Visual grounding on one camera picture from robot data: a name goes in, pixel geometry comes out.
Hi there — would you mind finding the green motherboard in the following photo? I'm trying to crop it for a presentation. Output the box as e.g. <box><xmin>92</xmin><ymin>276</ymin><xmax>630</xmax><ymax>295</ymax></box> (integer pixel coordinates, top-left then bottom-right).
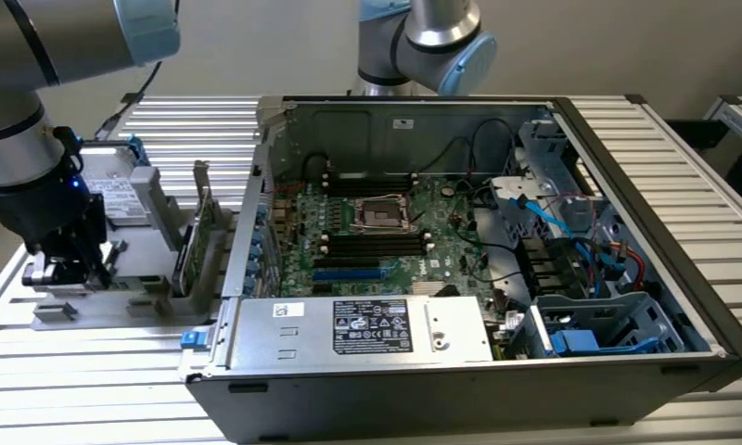
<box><xmin>271</xmin><ymin>173</ymin><xmax>521</xmax><ymax>321</ymax></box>

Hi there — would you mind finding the grey metal disk bay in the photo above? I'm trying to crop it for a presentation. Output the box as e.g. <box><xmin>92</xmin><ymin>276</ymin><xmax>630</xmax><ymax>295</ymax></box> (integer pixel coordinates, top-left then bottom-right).
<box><xmin>486</xmin><ymin>118</ymin><xmax>609</xmax><ymax>243</ymax></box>

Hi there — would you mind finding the CPU socket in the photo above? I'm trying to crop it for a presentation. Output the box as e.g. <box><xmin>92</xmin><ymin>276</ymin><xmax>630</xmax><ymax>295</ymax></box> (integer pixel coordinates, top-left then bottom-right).
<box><xmin>345</xmin><ymin>197</ymin><xmax>421</xmax><ymax>232</ymax></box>

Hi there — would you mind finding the open black PC case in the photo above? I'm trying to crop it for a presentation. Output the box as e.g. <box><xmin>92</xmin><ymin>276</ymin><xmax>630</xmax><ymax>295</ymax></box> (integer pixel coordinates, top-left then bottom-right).
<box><xmin>178</xmin><ymin>95</ymin><xmax>742</xmax><ymax>445</ymax></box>

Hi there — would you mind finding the short black looped wire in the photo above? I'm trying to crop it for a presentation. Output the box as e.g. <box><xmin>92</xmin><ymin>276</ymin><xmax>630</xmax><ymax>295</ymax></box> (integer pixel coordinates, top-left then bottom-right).
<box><xmin>299</xmin><ymin>153</ymin><xmax>330</xmax><ymax>183</ymax></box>

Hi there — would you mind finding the grey parts rack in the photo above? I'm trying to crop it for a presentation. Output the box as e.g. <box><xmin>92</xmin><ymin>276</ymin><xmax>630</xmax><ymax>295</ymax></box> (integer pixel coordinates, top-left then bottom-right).
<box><xmin>28</xmin><ymin>165</ymin><xmax>238</xmax><ymax>331</ymax></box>

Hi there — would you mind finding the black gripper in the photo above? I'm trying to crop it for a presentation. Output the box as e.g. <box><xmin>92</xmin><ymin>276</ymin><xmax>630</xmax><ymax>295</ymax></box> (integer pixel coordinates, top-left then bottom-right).
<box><xmin>0</xmin><ymin>178</ymin><xmax>119</xmax><ymax>293</ymax></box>

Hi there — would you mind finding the red wire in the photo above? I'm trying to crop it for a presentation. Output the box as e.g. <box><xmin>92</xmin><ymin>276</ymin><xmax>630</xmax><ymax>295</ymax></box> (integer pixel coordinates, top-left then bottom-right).
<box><xmin>616</xmin><ymin>239</ymin><xmax>659</xmax><ymax>289</ymax></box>

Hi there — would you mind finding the silver hard disk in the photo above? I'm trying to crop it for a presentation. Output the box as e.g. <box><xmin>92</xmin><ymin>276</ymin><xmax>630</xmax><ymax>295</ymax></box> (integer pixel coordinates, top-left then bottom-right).
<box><xmin>76</xmin><ymin>142</ymin><xmax>156</xmax><ymax>229</ymax></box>

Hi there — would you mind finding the blue expansion slot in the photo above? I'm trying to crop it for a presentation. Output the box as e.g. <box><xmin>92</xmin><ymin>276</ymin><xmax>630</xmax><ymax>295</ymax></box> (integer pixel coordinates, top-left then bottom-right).
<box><xmin>313</xmin><ymin>269</ymin><xmax>390</xmax><ymax>286</ymax></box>

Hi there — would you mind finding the long black looped wire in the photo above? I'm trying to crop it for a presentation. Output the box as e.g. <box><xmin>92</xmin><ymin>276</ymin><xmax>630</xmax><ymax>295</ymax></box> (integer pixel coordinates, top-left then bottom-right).
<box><xmin>468</xmin><ymin>118</ymin><xmax>514</xmax><ymax>176</ymax></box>

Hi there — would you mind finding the blue case latch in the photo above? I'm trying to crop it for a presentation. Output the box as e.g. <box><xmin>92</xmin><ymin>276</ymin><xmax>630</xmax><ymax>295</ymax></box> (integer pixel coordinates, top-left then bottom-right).
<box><xmin>178</xmin><ymin>326</ymin><xmax>215</xmax><ymax>350</ymax></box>

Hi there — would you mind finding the grey power supply unit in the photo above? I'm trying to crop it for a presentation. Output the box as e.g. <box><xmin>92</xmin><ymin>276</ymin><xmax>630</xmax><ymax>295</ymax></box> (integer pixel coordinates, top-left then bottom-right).
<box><xmin>226</xmin><ymin>296</ymin><xmax>497</xmax><ymax>368</ymax></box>

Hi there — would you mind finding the dark blue wire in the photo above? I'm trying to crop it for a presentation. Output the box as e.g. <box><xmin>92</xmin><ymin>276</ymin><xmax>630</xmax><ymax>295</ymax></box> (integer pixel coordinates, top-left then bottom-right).
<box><xmin>566</xmin><ymin>235</ymin><xmax>628</xmax><ymax>299</ymax></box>

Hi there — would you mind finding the black expansion slot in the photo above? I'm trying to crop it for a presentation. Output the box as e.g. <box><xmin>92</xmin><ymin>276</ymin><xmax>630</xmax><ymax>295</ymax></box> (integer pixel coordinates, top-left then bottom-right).
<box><xmin>313</xmin><ymin>258</ymin><xmax>379</xmax><ymax>271</ymax></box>

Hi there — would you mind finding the silver chipset heatsink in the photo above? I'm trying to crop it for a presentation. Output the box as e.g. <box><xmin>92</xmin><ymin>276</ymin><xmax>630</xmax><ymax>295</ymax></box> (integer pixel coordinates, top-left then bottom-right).
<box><xmin>411</xmin><ymin>280</ymin><xmax>461</xmax><ymax>299</ymax></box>

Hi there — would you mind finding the light blue flat wire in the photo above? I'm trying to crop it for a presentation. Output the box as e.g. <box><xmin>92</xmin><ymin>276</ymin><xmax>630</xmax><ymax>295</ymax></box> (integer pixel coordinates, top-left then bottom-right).
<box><xmin>512</xmin><ymin>196</ymin><xmax>572</xmax><ymax>238</ymax></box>

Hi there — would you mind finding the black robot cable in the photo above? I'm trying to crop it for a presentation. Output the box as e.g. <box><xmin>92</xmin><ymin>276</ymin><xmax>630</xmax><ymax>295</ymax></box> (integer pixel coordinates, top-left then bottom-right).
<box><xmin>95</xmin><ymin>59</ymin><xmax>166</xmax><ymax>140</ymax></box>

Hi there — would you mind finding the green graphics card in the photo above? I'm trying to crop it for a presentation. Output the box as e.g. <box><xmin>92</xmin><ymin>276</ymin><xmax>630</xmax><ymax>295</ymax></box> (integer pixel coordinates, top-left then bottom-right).
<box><xmin>170</xmin><ymin>159</ymin><xmax>226</xmax><ymax>299</ymax></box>

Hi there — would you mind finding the grey drive cage blue latch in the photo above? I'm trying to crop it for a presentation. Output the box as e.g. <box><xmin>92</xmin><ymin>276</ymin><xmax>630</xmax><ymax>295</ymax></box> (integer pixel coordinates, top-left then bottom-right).
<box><xmin>505</xmin><ymin>290</ymin><xmax>689</xmax><ymax>362</ymax></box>

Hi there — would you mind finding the green RAM stick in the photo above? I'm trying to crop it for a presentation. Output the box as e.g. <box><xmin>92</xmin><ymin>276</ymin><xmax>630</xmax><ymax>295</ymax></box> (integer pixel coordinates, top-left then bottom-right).
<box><xmin>108</xmin><ymin>275</ymin><xmax>168</xmax><ymax>292</ymax></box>

